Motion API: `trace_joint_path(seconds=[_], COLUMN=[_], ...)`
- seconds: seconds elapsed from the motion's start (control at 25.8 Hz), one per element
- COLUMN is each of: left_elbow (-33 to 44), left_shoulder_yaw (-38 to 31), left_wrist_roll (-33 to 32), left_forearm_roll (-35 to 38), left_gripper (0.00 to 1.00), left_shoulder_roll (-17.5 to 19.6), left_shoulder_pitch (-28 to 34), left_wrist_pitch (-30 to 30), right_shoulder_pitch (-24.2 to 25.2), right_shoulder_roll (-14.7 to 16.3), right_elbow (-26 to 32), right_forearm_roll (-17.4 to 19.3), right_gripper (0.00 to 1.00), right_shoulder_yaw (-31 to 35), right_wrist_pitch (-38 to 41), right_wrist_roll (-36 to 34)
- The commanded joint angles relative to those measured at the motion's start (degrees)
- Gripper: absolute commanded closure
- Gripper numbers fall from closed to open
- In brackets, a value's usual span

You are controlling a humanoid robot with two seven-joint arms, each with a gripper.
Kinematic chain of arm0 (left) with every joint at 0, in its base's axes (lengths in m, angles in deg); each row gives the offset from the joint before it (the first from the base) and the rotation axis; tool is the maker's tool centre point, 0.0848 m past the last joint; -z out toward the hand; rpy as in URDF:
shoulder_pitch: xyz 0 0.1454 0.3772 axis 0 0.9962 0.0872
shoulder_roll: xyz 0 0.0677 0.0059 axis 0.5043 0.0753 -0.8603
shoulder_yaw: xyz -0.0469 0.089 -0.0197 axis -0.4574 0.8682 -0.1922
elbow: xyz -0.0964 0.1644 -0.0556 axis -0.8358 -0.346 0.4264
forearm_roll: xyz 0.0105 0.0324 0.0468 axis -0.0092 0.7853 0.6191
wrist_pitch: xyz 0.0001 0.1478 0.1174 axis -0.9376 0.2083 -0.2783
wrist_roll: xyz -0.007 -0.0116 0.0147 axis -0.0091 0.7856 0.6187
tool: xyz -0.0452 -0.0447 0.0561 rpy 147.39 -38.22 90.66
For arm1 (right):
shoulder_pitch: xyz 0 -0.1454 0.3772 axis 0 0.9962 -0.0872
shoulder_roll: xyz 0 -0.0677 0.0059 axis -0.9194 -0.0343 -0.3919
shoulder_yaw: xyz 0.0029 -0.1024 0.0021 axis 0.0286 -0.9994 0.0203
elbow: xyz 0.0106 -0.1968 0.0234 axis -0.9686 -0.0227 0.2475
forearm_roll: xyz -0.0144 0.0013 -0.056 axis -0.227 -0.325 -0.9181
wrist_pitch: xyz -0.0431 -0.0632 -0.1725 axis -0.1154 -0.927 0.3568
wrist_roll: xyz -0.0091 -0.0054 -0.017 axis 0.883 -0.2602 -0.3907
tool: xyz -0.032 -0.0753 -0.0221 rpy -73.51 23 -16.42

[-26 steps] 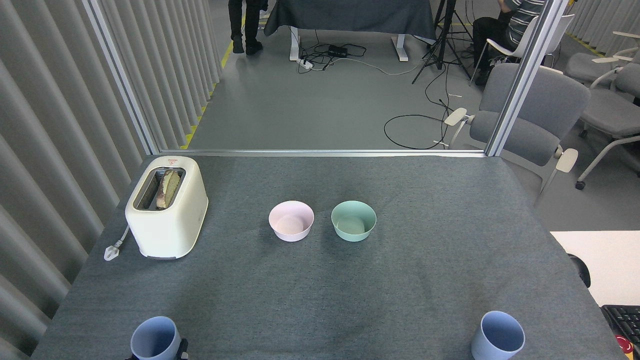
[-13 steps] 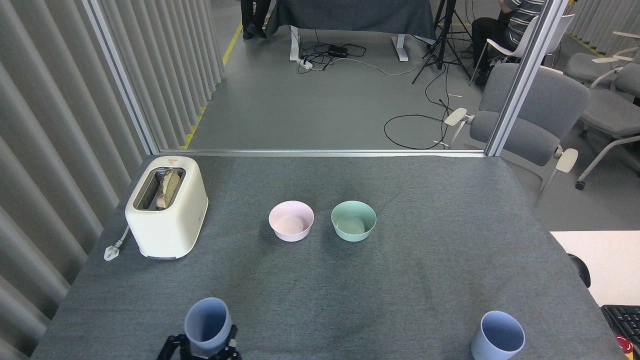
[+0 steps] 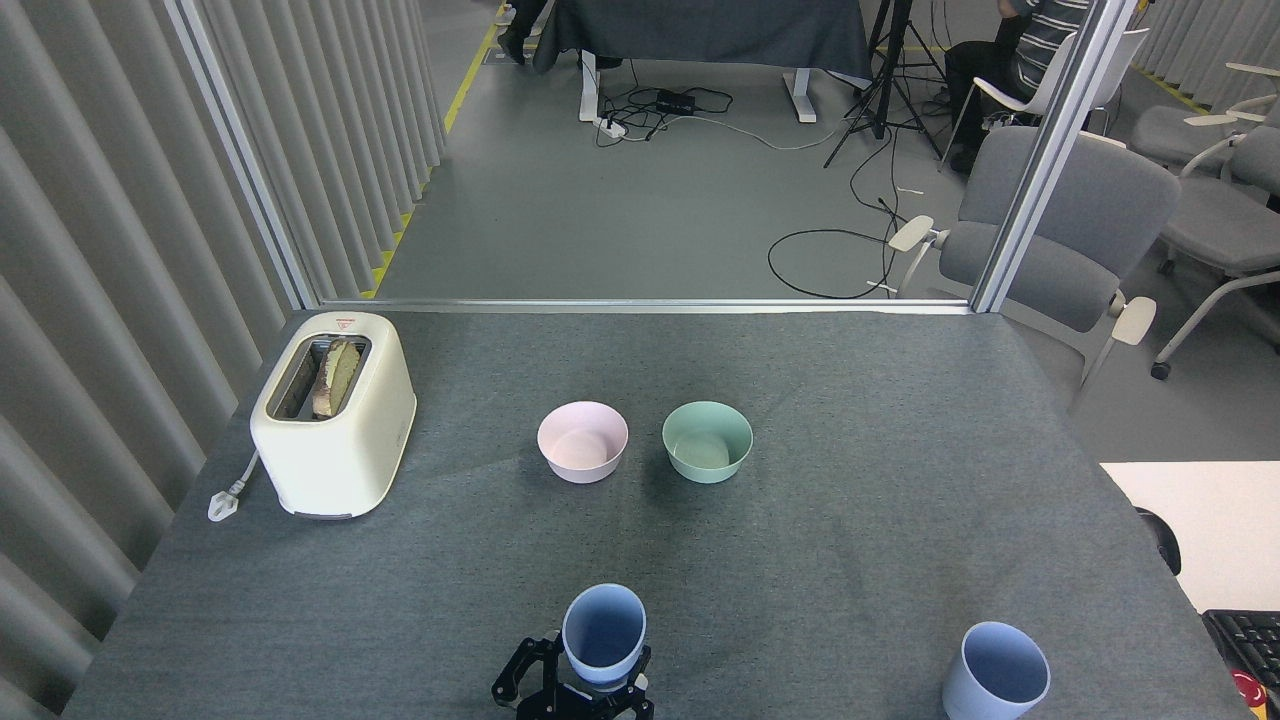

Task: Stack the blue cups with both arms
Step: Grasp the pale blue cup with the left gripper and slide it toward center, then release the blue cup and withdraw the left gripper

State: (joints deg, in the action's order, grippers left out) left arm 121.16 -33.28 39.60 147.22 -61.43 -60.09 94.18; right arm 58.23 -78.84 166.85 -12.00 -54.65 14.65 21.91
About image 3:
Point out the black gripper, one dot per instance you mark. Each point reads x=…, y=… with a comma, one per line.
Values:
x=575, y=705

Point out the blue cup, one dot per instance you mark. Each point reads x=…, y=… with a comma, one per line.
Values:
x=995, y=675
x=603, y=635

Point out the pink bowl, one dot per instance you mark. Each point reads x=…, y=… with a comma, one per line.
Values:
x=583, y=445

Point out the green bowl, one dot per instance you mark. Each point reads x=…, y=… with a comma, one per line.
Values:
x=707, y=445

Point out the cream white toaster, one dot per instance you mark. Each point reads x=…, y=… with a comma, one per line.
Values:
x=340, y=460

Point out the toasted bread slice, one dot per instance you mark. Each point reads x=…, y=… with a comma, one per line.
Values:
x=338, y=375

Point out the white toaster power plug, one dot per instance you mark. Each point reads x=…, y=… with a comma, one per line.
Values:
x=222, y=505

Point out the white power strip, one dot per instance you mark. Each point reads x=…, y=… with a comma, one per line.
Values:
x=611, y=126

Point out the black power adapter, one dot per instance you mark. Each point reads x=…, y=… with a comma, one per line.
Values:
x=676, y=101

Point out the black computer mouse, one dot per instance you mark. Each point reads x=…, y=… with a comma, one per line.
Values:
x=1162, y=545

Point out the person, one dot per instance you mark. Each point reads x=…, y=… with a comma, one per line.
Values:
x=515, y=40
x=1040, y=40

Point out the grey pleated curtain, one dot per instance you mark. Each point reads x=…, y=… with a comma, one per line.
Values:
x=100, y=250
x=1220, y=40

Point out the white desk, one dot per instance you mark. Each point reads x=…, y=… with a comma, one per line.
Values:
x=1210, y=520

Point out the table with dark cloth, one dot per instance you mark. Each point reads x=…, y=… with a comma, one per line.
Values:
x=700, y=30

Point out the black tripod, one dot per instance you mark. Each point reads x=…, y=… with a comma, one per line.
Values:
x=880, y=90

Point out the red round item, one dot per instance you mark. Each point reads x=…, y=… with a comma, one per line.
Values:
x=1250, y=695

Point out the black keyboard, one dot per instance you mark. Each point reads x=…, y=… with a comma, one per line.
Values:
x=1250, y=640

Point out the grey office chair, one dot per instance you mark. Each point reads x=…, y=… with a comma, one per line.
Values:
x=1100, y=220

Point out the white plastic chair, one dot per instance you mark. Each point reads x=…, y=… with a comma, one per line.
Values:
x=1125, y=60

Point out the silver frame rail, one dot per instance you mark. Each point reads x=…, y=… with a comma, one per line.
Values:
x=640, y=305

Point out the silver frame post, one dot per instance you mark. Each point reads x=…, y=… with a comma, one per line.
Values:
x=245, y=165
x=1050, y=150

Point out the grey chair white frame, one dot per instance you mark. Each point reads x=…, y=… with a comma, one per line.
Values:
x=1220, y=230
x=1165, y=135

